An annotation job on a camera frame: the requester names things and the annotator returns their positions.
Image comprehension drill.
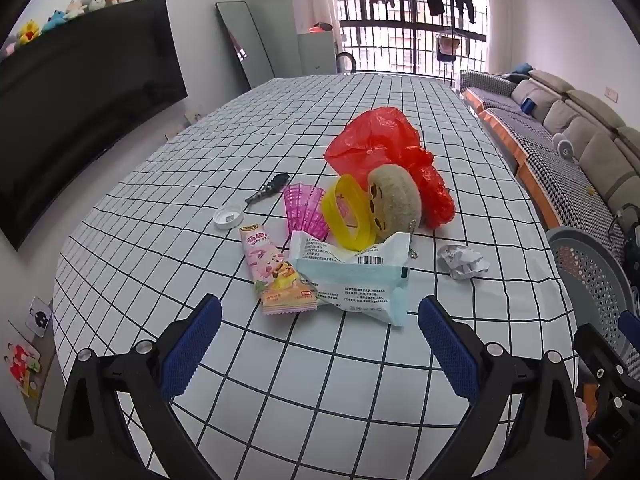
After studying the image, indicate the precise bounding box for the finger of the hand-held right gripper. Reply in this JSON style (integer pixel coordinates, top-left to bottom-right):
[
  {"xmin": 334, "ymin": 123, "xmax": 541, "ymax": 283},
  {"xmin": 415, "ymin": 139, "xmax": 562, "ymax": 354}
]
[
  {"xmin": 617, "ymin": 310, "xmax": 640, "ymax": 361},
  {"xmin": 573, "ymin": 322, "xmax": 640, "ymax": 401}
]

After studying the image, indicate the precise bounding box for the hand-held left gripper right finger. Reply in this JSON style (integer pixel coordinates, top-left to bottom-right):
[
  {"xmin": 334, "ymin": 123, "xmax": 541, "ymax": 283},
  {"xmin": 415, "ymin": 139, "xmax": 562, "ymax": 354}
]
[{"xmin": 417, "ymin": 295, "xmax": 587, "ymax": 480}]

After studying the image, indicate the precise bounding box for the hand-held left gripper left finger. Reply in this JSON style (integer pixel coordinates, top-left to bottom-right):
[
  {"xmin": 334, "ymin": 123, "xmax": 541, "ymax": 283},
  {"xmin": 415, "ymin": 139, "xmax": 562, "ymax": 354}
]
[{"xmin": 54, "ymin": 294, "xmax": 223, "ymax": 480}]

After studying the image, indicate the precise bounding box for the grey perforated basket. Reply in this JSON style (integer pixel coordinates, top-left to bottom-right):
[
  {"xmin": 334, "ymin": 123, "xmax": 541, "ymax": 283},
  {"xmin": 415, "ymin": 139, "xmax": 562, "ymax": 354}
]
[{"xmin": 546, "ymin": 226, "xmax": 640, "ymax": 376}]

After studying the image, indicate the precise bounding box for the yellow plastic ring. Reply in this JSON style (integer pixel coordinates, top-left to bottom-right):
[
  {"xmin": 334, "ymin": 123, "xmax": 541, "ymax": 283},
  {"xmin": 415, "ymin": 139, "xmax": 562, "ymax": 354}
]
[{"xmin": 321, "ymin": 173, "xmax": 381, "ymax": 251}]

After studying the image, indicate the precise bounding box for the red plastic bag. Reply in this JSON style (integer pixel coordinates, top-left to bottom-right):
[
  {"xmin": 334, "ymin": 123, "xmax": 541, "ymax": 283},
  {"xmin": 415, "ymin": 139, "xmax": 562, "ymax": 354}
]
[{"xmin": 323, "ymin": 107, "xmax": 457, "ymax": 228}]

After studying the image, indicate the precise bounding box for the crumpled white paper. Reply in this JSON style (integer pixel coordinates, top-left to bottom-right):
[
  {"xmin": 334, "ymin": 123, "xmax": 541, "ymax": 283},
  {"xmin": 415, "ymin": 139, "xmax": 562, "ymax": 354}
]
[{"xmin": 436, "ymin": 244, "xmax": 489, "ymax": 280}]

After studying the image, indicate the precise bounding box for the pink snack packet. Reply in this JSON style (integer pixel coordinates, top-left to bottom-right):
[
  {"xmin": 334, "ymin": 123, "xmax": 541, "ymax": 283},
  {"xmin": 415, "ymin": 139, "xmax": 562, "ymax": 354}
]
[{"xmin": 239, "ymin": 225, "xmax": 319, "ymax": 316}]

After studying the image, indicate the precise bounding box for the white teal wipes packet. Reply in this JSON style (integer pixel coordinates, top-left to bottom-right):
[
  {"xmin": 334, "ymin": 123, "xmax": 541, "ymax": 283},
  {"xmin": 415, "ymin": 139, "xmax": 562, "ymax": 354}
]
[{"xmin": 289, "ymin": 230, "xmax": 412, "ymax": 327}]

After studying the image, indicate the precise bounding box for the white bottle cap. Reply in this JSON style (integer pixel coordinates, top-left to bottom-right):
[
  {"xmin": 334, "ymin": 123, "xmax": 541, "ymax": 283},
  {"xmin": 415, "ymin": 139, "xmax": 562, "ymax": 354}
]
[{"xmin": 213, "ymin": 207, "xmax": 244, "ymax": 231}]

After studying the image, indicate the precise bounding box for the round beige plush toy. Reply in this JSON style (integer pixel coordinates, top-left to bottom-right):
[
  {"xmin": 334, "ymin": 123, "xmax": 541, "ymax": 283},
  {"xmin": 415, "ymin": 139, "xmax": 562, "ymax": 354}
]
[{"xmin": 366, "ymin": 164, "xmax": 425, "ymax": 261}]

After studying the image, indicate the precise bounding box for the black hair clip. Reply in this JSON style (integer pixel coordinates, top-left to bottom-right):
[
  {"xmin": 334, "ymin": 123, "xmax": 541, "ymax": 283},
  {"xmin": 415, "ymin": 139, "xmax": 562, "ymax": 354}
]
[{"xmin": 244, "ymin": 172, "xmax": 291, "ymax": 206}]

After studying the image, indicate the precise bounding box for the pink plastic mesh fan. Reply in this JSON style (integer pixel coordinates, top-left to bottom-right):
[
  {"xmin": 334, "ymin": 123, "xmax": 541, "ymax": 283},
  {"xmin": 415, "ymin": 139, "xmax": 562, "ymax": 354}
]
[{"xmin": 283, "ymin": 183, "xmax": 331, "ymax": 242}]

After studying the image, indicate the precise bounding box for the white grid tablecloth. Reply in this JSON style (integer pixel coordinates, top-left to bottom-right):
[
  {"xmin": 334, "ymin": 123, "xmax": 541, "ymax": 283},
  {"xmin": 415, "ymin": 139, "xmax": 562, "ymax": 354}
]
[{"xmin": 52, "ymin": 74, "xmax": 581, "ymax": 480}]

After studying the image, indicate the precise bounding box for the small white fan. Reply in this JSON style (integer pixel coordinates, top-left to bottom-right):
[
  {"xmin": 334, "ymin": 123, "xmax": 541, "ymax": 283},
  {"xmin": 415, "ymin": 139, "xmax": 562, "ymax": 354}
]
[{"xmin": 552, "ymin": 132, "xmax": 579, "ymax": 162}]

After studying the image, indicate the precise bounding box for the grey sofa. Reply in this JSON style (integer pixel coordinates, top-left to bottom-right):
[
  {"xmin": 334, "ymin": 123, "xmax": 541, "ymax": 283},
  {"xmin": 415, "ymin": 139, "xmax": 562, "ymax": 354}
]
[{"xmin": 457, "ymin": 67, "xmax": 640, "ymax": 261}]

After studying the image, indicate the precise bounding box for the houndstooth sofa cover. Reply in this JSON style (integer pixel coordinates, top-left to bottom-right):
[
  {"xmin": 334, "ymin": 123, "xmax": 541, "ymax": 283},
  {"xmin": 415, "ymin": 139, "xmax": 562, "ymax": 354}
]
[{"xmin": 458, "ymin": 70, "xmax": 626, "ymax": 241}]

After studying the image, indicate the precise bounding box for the black flat television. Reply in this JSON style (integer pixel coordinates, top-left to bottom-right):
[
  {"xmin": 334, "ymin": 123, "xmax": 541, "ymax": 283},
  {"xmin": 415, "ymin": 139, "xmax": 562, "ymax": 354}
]
[{"xmin": 0, "ymin": 0, "xmax": 188, "ymax": 251}]

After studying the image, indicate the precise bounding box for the small hanging drying rack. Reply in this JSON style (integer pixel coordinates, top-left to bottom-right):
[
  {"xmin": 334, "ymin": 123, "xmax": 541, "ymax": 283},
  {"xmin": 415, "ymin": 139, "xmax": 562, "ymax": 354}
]
[{"xmin": 434, "ymin": 30, "xmax": 468, "ymax": 62}]

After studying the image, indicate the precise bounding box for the leaning floor mirror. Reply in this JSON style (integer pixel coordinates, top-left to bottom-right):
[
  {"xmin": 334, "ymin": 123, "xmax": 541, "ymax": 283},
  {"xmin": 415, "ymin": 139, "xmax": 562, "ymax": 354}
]
[{"xmin": 215, "ymin": 1, "xmax": 277, "ymax": 92}]

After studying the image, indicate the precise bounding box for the barred balcony window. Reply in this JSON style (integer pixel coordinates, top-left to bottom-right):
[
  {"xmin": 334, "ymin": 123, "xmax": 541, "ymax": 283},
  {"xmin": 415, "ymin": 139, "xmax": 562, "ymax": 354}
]
[{"xmin": 330, "ymin": 0, "xmax": 488, "ymax": 78}]

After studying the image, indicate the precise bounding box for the grey cabinet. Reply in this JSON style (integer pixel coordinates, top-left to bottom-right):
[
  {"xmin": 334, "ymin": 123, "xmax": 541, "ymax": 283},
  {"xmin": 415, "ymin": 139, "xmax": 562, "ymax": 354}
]
[{"xmin": 297, "ymin": 30, "xmax": 337, "ymax": 76}]

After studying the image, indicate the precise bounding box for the panda wall hook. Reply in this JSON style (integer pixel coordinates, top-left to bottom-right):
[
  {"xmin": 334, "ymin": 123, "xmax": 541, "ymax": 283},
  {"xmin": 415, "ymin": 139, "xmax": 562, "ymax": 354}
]
[{"xmin": 27, "ymin": 297, "xmax": 54, "ymax": 334}]

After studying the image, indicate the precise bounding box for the colourful wall sticker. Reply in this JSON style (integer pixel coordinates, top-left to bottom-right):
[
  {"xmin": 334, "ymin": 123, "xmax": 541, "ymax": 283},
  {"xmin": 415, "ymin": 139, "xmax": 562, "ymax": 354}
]
[{"xmin": 7, "ymin": 340, "xmax": 42, "ymax": 402}]

